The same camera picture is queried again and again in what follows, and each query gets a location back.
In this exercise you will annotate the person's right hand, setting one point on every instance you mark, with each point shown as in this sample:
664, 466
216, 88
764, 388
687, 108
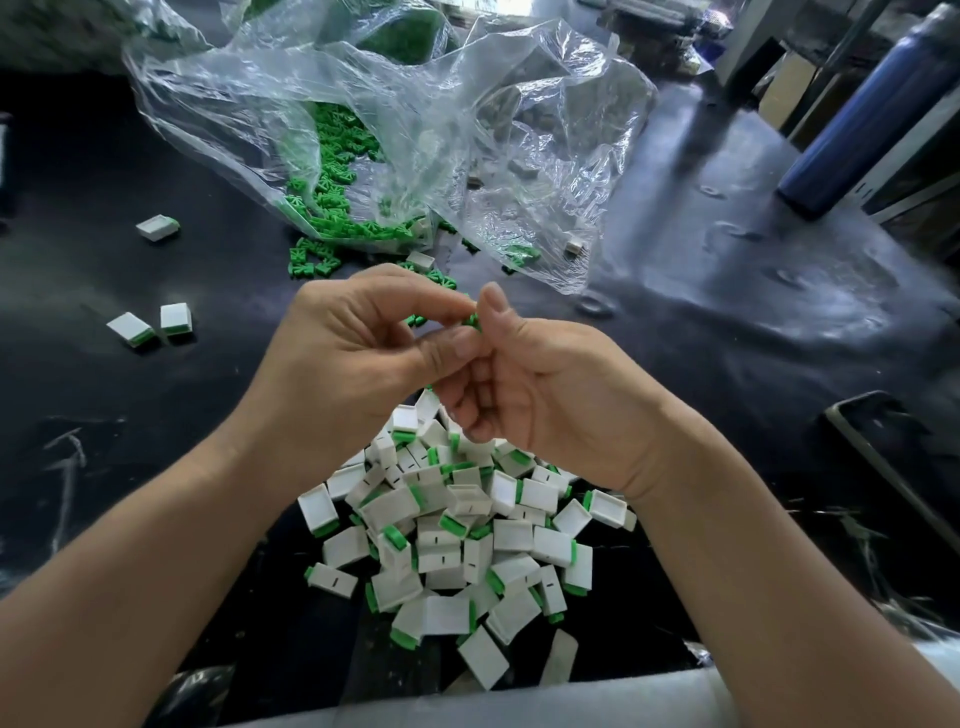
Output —
578, 398

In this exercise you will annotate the person's left hand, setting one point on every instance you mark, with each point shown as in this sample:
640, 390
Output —
353, 375

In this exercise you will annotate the green plastic part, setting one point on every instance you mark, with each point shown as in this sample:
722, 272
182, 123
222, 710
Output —
473, 320

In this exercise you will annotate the pile of assembled white-green pieces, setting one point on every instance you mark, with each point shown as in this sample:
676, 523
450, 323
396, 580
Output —
465, 525

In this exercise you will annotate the assembled white-green part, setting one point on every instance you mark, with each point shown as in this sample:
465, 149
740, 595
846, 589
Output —
176, 318
332, 579
158, 228
131, 329

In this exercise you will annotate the pile of green clips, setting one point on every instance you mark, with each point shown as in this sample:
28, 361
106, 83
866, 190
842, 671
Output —
338, 180

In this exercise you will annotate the person's left forearm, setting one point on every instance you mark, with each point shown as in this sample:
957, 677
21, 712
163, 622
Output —
128, 600

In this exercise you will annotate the person's right forearm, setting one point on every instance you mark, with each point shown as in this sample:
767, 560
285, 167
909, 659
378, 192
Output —
818, 593

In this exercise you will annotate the clear plastic bag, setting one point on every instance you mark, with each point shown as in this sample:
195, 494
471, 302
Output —
570, 105

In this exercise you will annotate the black smartphone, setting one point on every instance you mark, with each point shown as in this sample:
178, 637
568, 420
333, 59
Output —
897, 473

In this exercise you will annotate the plastic bag full of green pieces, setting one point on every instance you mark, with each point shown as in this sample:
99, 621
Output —
387, 18

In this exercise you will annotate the brown cardboard box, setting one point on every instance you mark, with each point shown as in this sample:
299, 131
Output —
789, 90

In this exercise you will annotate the grey machine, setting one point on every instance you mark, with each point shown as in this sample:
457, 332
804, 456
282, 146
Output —
660, 15

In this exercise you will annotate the blue cylinder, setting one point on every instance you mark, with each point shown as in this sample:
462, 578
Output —
870, 120

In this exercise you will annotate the large bag of assembled pieces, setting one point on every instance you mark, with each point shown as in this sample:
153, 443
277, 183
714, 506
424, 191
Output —
78, 23

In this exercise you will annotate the white metal frame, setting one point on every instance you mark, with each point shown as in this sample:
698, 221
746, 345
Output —
753, 27

